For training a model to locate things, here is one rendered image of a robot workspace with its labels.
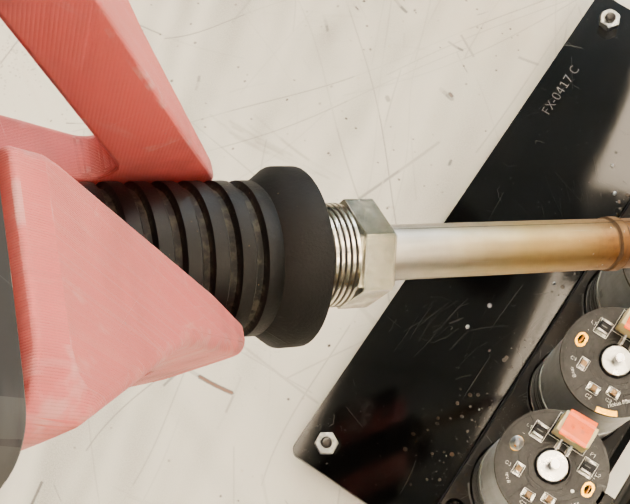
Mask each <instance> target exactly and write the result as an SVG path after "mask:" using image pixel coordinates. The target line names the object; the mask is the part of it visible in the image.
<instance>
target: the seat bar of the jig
mask: <svg viewBox="0 0 630 504"><path fill-rule="evenodd" d="M619 218H630V201H629V202H628V204H627V206H626V207H625V209H624V210H623V212H622V214H621V215H620V217H619ZM599 272H600V270H585V272H584V274H583V275H582V277H581V278H580V280H579V281H578V283H577V285H576V286H575V288H574V289H573V291H572V292H571V294H570V296H569V297H568V299H567V300H566V302H565V304H564V305H563V307H562V308H561V310H560V311H559V313H558V315H557V316H556V318H555V319H554V321H553V322H552V324H551V326H550V327H549V329H548V330H547V332H546V334H545V335H544V337H543V338H542V340H541V341H540V343H539V345H538V346H537V348H536V349H535V351H534V352H533V354H532V356H531V357H530V359H529V360H528V362H527V364H526V365H525V367H524V368H523V370H522V371H521V373H520V375H519V376H518V378H517V379H516V381H515V382H514V384H513V386H512V387H511V389H510V390H509V392H508V393H507V395H506V397H505V398H504V400H503V401H502V403H501V405H500V406H499V408H498V409H497V411H496V412H495V414H494V416H493V417H492V419H491V420H490V422H489V423H488V425H487V427H486V428H485V430H484V431H483V433H482V435H481V436H480V438H479V439H478V441H477V442H476V444H475V446H474V447H473V449H472V450H471V452H470V453H469V455H468V457H467V458H466V460H465V461H464V463H463V465H462V466H461V468H460V469H459V471H458V472H457V474H456V476H455V477H454V479H453V480H452V482H451V483H450V485H449V487H448V488H447V490H446V491H445V493H444V495H443V496H442V498H441V499H440V501H439V502H438V504H474V501H473V498H472V492H471V478H472V473H473V470H474V467H475V464H476V463H477V461H478V460H479V459H480V457H481V456H482V455H483V454H484V453H485V452H486V451H487V450H488V449H489V448H490V447H491V446H492V445H493V444H494V443H495V442H496V441H497V440H499V439H500V438H501V436H502V435H503V433H504V432H505V430H506V429H507V428H508V427H509V426H510V425H511V424H512V423H513V422H514V421H515V420H517V419H518V418H520V417H521V416H523V415H525V414H527V413H530V412H533V411H532V408H531V405H530V400H529V385H530V380H531V377H532V374H533V372H534V371H535V370H536V369H537V367H538V366H539V365H540V364H541V363H542V361H543V360H544V359H545V358H546V357H547V356H548V354H549V353H550V352H551V351H552V350H553V349H554V348H555V347H556V346H557V345H558V344H559V343H560V341H561V340H562V339H563V338H564V336H565V334H566V333H567V331H568V330H569V328H570V327H571V326H572V325H573V324H574V322H576V321H577V320H578V319H579V318H580V317H582V316H583V315H585V314H586V313H585V305H584V302H585V294H586V290H587V287H588V285H589V284H590V283H591V282H592V280H593V279H594V278H595V277H596V275H597V274H598V273H599ZM629 427H630V420H628V421H627V422H625V423H624V424H623V425H622V426H620V427H619V428H617V429H616V430H614V431H613V432H611V433H610V434H608V435H607V436H605V437H604V438H602V439H601V440H602V442H603V444H604V446H605V448H606V451H607V454H608V459H609V460H610V458H611V457H612V455H613V453H614V452H615V450H616V448H617V447H618V445H619V443H620V442H621V440H622V439H623V437H624V435H625V434H626V432H627V430H628V429H629Z"/></svg>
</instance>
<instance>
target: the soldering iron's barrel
mask: <svg viewBox="0 0 630 504"><path fill-rule="evenodd" d="M325 204H326V207H327V210H328V213H329V217H330V221H331V226H332V232H333V240H334V250H335V275H334V286H333V293H332V298H331V303H330V307H337V308H338V309H349V308H365V307H368V306H369V305H371V304H372V303H374V302H375V301H377V300H378V299H380V298H381V297H383V296H384V295H386V294H387V293H389V292H390V291H391V290H393V286H395V280H413V279H432V278H451V277H470V276H490V275H509V274H528V273H547V272H566V271H585V270H602V271H617V270H620V269H623V268H630V218H619V217H615V216H606V217H600V218H598V219H567V220H531V221H495V222H460V223H424V224H390V223H389V222H388V220H387V219H386V217H385V216H384V215H383V213H382V212H381V210H380V209H379V207H378V206H377V204H376V203H375V201H374V200H373V199H343V200H342V201H341V202H340V203H325Z"/></svg>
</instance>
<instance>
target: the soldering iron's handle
mask: <svg viewBox="0 0 630 504"><path fill-rule="evenodd" d="M79 183H80V184H81V185H82V186H83V187H85V188H86V189H87V190H88V191H89V192H91V193H92V194H93V195H94V196H95V197H96V198H98V199H99V200H100V201H101V202H102V203H104V204H105V205H106V206H107V207H108V208H110V209H111V210H112V211H113V212H114V213H115V214H117V215H118V216H119V217H120V218H121V219H123V220H124V221H125V222H126V223H127V224H129V225H130V226H131V227H132V228H133V229H134V230H136V231H137V232H138V233H139V234H140V235H142V236H143V237H144V238H145V239H146V240H148V241H149V242H150V243H151V244H152V245H154V246H155V247H156V248H157V249H158V250H159V251H161V252H162V253H163V254H164V255H165V256H167V257H168V258H169V259H170V260H171V261H173V262H174V263H175V264H176V265H177V266H178V267H180V268H181V269H182V270H183V271H184V272H186V273H187V274H188V275H189V276H190V277H192V278H193V279H194V280H195V281H196V282H197V283H199V284H200V285H201V286H202V287H203V288H205V289H206V290H207V291H208V292H209V293H211V294H212V295H213V296H214V297H215V298H216V299H217V300H218V301H219V302H220V303H221V304H222V305H223V306H224V307H225V308H226V309H227V311H228V312H229V313H230V314H231V315H232V316H233V317H234V318H235V319H236V320H237V321H238V322H239V323H240V324H241V325H242V327H243V332H244V337H249V336H255V337H256V338H258V339H259V340H260V341H262V342H263V343H265V344H266V345H267V346H270V347H272V348H289V347H300V346H304V345H306V344H308V343H309V342H310V341H312V340H313V339H314V338H315V336H316V335H317V334H318V333H319V331H320V329H321V328H322V326H323V324H324V321H325V319H326V316H327V313H328V310H329V307H330V303H331V298H332V293H333V286H334V275H335V250H334V240H333V232H332V226H331V221H330V217H329V213H328V210H327V207H326V204H325V201H324V199H323V196H322V194H321V192H320V190H319V188H318V186H317V184H316V183H315V182H314V180H313V179H312V177H311V176H310V175H309V174H308V173H307V172H305V171H304V170H302V169H301V168H298V167H295V166H269V167H265V168H263V169H261V170H260V171H258V172H257V173H256V174H255V175H254V176H253V177H251V178H250V179H249V180H234V181H230V182H228V181H223V180H210V181H205V182H201V181H180V182H178V183H176V182H174V181H154V182H152V183H149V182H146V181H128V182H125V183H124V184H122V183H121V182H117V181H102V182H98V183H97V184H96V185H95V184H94V183H92V182H79Z"/></svg>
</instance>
